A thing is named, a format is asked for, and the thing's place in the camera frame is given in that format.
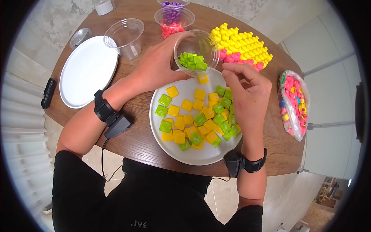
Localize person's left hand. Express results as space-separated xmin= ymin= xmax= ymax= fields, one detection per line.
xmin=108 ymin=31 xmax=195 ymax=110

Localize person's right hand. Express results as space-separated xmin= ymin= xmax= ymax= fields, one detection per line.
xmin=221 ymin=62 xmax=273 ymax=159

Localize person's right index finger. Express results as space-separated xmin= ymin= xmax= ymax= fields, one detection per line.
xmin=222 ymin=62 xmax=261 ymax=76

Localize person's right fingers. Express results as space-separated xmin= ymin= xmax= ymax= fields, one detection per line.
xmin=238 ymin=76 xmax=260 ymax=93

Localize person's left thumb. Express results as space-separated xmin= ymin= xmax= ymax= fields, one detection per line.
xmin=165 ymin=68 xmax=193 ymax=83

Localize person's right thumb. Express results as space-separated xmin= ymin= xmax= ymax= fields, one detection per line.
xmin=222 ymin=70 xmax=239 ymax=96

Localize person's left index finger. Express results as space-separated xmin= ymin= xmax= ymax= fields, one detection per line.
xmin=169 ymin=31 xmax=195 ymax=41

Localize clear plastic cup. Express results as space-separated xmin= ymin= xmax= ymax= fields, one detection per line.
xmin=103 ymin=18 xmax=145 ymax=61
xmin=154 ymin=6 xmax=195 ymax=39
xmin=157 ymin=0 xmax=191 ymax=24
xmin=173 ymin=29 xmax=221 ymax=78

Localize heap of red pieces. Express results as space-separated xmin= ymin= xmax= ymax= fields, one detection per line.
xmin=160 ymin=23 xmax=186 ymax=39

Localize heap of green candies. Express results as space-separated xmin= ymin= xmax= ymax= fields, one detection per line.
xmin=177 ymin=52 xmax=208 ymax=71

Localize pile of yellow pink blocks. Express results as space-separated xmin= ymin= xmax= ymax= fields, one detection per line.
xmin=210 ymin=23 xmax=273 ymax=72

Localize heap of purple pieces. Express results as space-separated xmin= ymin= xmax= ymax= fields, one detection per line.
xmin=161 ymin=1 xmax=186 ymax=24

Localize pile of yellow green candies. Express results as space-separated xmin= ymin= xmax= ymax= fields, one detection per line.
xmin=154 ymin=75 xmax=242 ymax=151

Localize plastic bag of colourful pieces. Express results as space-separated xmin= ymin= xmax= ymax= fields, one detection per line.
xmin=278 ymin=70 xmax=311 ymax=142

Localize white plate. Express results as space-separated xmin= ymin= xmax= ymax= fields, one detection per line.
xmin=59 ymin=35 xmax=119 ymax=109
xmin=149 ymin=68 xmax=243 ymax=166

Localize black wrist band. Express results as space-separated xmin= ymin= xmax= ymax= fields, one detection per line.
xmin=93 ymin=89 xmax=134 ymax=140
xmin=223 ymin=148 xmax=268 ymax=178

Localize white cup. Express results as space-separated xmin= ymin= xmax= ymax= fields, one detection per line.
xmin=92 ymin=0 xmax=116 ymax=16

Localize clear round plastic lid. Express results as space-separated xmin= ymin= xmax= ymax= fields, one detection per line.
xmin=69 ymin=27 xmax=93 ymax=49

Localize person's body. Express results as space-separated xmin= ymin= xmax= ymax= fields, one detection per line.
xmin=52 ymin=150 xmax=264 ymax=232

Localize black oblong device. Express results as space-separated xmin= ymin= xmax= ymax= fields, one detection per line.
xmin=41 ymin=78 xmax=57 ymax=110

